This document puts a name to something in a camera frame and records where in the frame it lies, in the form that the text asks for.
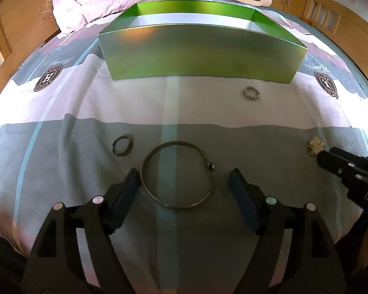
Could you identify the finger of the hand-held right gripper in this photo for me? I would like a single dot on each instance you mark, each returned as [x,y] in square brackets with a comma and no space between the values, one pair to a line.
[355,157]
[334,164]

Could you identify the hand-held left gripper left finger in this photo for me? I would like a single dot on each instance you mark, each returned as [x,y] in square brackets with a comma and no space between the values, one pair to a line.
[125,202]

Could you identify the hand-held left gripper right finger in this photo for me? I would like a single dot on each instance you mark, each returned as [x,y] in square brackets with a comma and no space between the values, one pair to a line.
[243,200]

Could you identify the gold flower brooch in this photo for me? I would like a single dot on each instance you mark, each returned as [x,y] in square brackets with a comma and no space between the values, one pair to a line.
[314,147]

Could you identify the silver metal bangle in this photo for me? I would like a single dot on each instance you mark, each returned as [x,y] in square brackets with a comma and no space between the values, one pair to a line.
[211,166]

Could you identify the green cardboard box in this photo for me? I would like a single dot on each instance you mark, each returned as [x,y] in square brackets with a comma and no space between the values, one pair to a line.
[202,55]

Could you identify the striped bed sheet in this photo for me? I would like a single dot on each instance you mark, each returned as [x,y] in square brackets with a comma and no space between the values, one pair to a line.
[202,113]

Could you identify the wooden bed footboard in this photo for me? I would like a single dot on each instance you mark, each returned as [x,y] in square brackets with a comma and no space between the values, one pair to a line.
[355,33]

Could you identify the wooden slatted bed headboard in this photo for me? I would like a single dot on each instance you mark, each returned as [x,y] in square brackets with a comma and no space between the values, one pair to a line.
[15,21]

